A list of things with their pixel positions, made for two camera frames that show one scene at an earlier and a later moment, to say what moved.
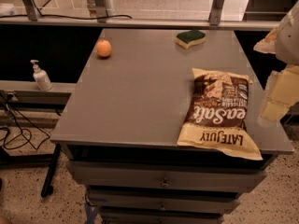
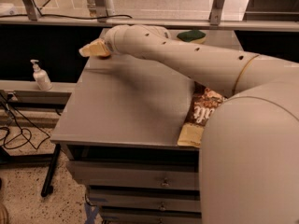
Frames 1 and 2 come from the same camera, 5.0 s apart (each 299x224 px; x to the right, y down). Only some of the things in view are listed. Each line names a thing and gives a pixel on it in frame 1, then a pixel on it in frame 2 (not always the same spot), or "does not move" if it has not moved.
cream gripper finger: (284, 92) → (96, 48)
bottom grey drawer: (161, 218) does not move
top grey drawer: (177, 176) does not move
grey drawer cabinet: (121, 128) does not move
